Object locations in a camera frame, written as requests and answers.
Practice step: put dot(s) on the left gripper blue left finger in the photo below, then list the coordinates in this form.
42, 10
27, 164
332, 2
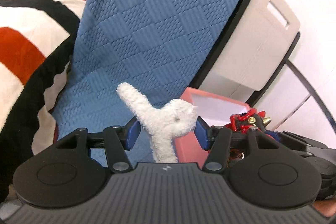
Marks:
131, 132

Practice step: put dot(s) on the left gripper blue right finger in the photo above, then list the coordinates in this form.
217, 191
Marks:
204, 134

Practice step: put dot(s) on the person's right hand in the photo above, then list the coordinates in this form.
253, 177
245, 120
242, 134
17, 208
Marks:
326, 207

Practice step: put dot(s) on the pink cardboard box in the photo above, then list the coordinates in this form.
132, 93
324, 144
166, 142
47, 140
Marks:
215, 110

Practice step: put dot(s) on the blue textured chair cover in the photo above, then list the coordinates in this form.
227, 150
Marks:
157, 46

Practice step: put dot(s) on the striped fleece blanket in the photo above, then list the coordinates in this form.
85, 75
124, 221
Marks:
37, 43

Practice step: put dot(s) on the black metal chair frame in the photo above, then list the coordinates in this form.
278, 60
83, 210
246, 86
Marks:
294, 104

